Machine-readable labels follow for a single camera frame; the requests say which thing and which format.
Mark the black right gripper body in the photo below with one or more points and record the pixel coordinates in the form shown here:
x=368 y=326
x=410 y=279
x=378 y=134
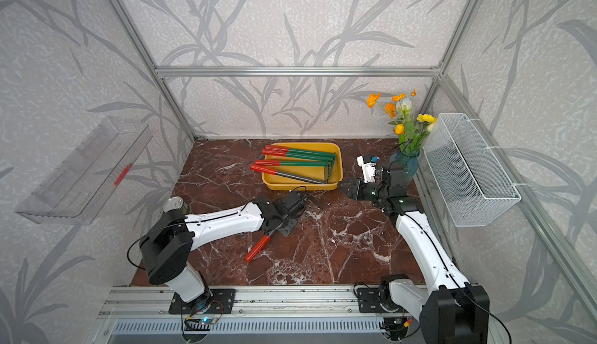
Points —
x=371 y=192

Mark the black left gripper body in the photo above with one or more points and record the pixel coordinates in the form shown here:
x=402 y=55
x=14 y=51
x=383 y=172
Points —
x=283 y=219

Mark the green small hoe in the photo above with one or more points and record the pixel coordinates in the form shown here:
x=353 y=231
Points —
x=267 y=166
x=305 y=155
x=285 y=148

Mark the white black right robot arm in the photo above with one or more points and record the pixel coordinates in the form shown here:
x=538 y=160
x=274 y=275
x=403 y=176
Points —
x=448 y=308

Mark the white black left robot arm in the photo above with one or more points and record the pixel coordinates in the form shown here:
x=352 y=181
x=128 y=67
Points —
x=166 y=248

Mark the yellow plastic storage box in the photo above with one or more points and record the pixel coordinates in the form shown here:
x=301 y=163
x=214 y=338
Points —
x=278 y=183

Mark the blue glass vase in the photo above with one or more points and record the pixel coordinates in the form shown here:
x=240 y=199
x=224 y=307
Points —
x=407 y=163

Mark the orange yellow artificial flowers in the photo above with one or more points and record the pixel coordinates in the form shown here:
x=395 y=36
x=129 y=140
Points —
x=411 y=129

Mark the upright metal tin can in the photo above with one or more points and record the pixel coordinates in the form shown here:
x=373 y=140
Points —
x=176 y=203

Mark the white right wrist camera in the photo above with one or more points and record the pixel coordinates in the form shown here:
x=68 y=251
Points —
x=368 y=165

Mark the white wire mesh basket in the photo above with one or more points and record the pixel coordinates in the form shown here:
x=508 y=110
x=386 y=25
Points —
x=472 y=182

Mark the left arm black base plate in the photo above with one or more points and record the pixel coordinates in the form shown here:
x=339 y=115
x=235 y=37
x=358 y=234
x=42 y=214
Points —
x=213 y=301

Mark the aluminium front rail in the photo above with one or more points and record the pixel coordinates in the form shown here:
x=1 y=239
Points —
x=302 y=301

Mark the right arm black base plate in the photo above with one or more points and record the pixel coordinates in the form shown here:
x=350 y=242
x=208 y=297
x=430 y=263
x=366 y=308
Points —
x=370 y=300

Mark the clear plastic wall shelf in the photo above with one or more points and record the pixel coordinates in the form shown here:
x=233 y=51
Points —
x=76 y=191

